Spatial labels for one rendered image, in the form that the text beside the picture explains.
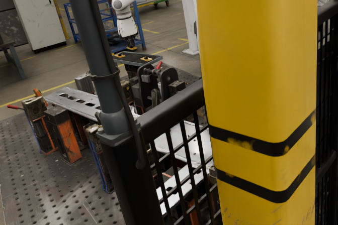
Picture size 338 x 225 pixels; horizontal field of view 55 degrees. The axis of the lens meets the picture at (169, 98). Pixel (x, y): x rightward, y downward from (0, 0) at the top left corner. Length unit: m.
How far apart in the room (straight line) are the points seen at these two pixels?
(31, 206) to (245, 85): 1.56
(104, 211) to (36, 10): 7.11
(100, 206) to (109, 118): 1.31
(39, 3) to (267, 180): 8.10
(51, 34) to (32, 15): 0.59
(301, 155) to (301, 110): 0.06
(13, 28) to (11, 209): 7.57
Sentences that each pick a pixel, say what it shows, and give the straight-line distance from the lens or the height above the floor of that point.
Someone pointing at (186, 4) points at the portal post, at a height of 0.82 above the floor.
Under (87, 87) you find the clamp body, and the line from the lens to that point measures 2.19.
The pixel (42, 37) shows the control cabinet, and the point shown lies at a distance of 8.42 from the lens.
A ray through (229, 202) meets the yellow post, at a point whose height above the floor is 1.39.
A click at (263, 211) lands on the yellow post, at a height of 1.41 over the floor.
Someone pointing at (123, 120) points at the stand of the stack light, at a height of 1.57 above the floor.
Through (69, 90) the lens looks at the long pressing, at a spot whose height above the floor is 1.00.
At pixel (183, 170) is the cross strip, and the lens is 1.17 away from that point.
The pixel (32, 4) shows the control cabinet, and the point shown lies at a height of 1.09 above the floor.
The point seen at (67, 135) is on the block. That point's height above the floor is 0.89.
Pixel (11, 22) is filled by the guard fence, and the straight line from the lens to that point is 9.13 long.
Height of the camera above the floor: 1.71
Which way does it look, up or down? 24 degrees down
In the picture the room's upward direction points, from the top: 11 degrees counter-clockwise
